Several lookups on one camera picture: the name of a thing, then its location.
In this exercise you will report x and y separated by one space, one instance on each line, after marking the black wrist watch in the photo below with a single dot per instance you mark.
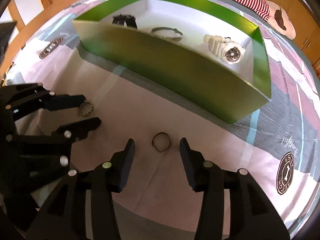
128 20

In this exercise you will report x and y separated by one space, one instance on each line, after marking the green cardboard box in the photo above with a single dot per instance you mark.
168 48

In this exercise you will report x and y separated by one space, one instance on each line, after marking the wooden cabinet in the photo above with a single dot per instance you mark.
307 29

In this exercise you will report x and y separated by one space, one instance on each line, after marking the red striped plush toy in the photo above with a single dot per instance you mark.
273 14

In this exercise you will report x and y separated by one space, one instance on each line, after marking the patterned bed sheet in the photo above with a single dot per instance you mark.
278 143

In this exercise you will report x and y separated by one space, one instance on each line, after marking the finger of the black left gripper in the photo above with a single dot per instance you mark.
77 130
24 99

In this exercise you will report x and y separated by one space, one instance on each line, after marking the white wrist watch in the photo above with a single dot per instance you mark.
224 48

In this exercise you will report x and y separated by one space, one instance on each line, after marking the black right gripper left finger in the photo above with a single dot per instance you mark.
82 201

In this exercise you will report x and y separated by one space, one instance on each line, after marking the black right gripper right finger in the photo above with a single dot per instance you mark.
253 216

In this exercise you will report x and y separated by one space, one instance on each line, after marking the wooden bed frame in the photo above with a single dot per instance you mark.
29 16

